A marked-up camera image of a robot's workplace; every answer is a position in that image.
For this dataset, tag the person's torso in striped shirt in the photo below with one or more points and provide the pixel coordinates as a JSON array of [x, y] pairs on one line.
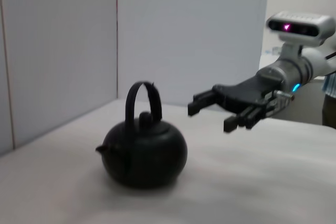
[[330, 108]]

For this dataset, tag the small clear background objects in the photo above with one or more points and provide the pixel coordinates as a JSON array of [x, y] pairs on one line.
[[274, 51]]

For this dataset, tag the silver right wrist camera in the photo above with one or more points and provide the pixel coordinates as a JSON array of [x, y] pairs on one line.
[[302, 26]]

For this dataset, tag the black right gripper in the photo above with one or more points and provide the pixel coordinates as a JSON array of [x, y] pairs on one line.
[[246, 93]]

